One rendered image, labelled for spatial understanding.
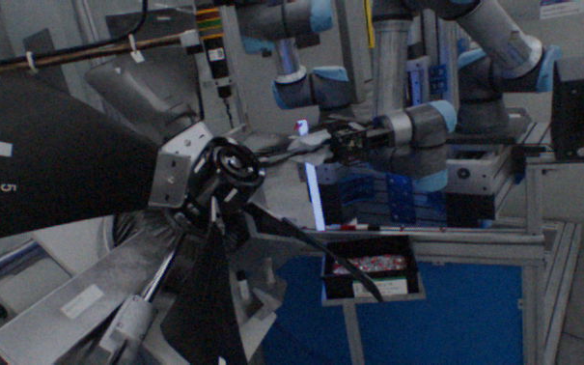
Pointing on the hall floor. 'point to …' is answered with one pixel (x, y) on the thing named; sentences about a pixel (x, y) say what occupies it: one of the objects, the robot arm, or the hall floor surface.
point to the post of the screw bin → (353, 334)
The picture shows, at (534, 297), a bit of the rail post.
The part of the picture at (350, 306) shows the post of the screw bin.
